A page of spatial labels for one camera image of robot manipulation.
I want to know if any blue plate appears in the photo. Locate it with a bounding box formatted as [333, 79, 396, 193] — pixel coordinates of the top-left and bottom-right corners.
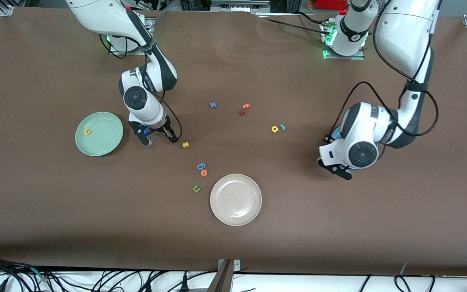
[330, 125, 379, 170]

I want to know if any green plate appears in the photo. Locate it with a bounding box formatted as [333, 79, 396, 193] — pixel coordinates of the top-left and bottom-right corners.
[75, 112, 124, 157]

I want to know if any beige plate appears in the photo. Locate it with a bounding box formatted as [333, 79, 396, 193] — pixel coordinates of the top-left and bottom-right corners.
[210, 174, 263, 226]

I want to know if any brown table cover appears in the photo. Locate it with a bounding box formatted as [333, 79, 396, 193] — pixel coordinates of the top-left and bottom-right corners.
[0, 7, 467, 276]

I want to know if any red box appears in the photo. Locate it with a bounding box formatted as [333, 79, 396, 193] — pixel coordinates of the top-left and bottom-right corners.
[315, 0, 348, 10]

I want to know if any grey power strip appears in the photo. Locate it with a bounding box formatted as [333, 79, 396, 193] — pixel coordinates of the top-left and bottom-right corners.
[210, 0, 271, 13]

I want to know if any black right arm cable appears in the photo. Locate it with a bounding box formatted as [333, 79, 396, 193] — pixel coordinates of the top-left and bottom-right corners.
[110, 34, 183, 142]

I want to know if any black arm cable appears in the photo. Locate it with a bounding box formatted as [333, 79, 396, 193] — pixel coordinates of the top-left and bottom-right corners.
[329, 0, 440, 136]
[110, 34, 183, 142]

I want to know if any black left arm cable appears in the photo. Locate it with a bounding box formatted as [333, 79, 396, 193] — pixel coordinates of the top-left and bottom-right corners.
[329, 0, 440, 136]

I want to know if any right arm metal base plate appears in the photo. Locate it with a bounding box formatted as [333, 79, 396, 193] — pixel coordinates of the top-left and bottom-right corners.
[109, 39, 154, 56]

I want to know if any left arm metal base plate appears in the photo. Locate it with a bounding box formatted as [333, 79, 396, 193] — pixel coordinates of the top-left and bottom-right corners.
[322, 20, 366, 60]

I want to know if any metal bracket plate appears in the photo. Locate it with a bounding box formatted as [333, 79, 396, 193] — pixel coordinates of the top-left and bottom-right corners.
[217, 259, 241, 271]

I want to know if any grey metal post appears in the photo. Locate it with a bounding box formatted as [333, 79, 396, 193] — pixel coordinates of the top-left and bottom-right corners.
[207, 260, 234, 292]

